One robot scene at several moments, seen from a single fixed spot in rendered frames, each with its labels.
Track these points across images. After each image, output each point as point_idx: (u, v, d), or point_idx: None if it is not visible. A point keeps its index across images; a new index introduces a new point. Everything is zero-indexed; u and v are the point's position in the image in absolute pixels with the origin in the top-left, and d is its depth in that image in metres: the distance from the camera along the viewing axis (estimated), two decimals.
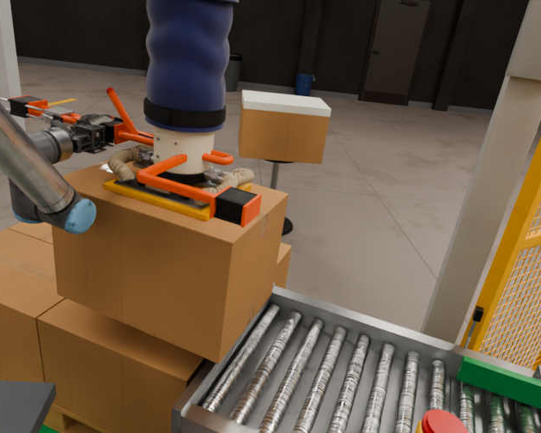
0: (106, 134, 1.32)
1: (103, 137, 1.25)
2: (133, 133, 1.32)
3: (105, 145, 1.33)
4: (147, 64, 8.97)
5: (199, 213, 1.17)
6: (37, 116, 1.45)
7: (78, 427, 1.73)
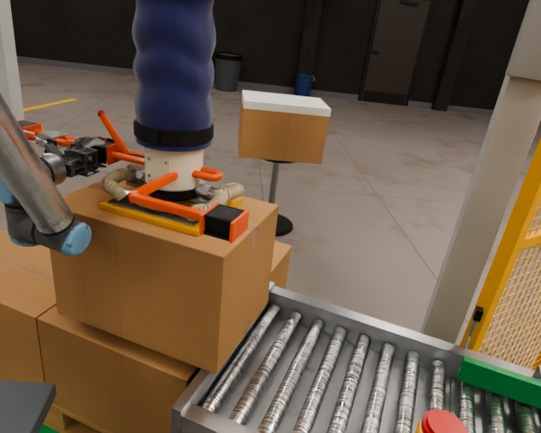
0: (99, 155, 1.36)
1: (95, 160, 1.30)
2: (125, 153, 1.36)
3: (98, 166, 1.37)
4: None
5: (191, 229, 1.20)
6: (32, 140, 1.49)
7: (78, 427, 1.73)
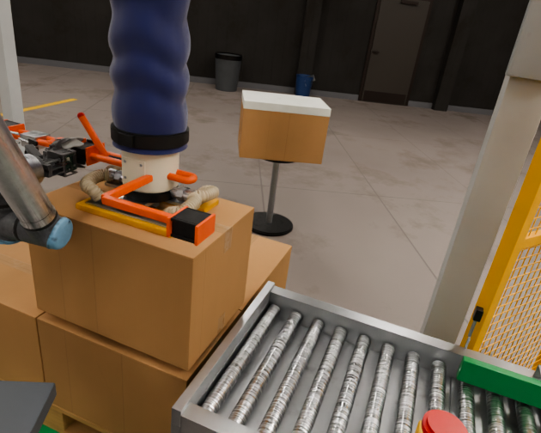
0: (78, 156, 1.40)
1: (74, 161, 1.33)
2: (104, 155, 1.40)
3: (77, 167, 1.41)
4: None
5: (164, 230, 1.24)
6: (15, 139, 1.53)
7: (78, 427, 1.73)
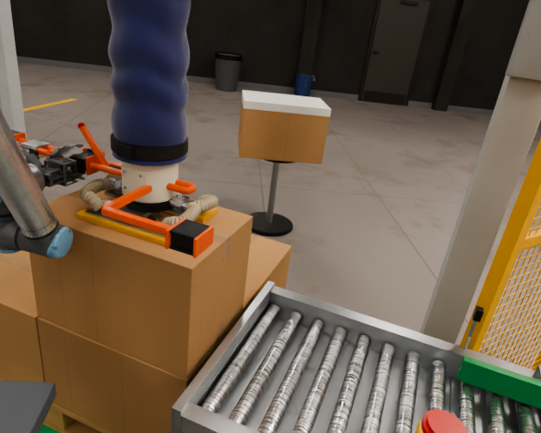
0: (78, 166, 1.41)
1: (75, 170, 1.34)
2: (104, 164, 1.41)
3: (77, 178, 1.42)
4: None
5: (163, 240, 1.25)
6: None
7: (78, 427, 1.73)
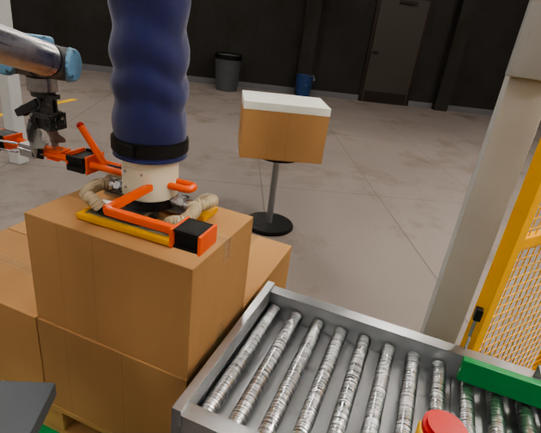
0: (77, 166, 1.40)
1: (60, 125, 1.42)
2: (103, 164, 1.40)
3: (39, 142, 1.42)
4: None
5: (165, 240, 1.25)
6: (13, 148, 1.53)
7: (78, 427, 1.73)
